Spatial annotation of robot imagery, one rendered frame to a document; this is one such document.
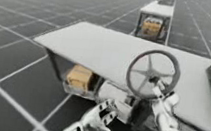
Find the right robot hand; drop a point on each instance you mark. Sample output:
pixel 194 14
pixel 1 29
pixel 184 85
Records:
pixel 163 92

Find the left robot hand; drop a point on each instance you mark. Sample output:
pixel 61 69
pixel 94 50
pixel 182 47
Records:
pixel 98 120

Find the dark steering wheel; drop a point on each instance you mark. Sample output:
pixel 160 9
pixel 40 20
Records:
pixel 130 80

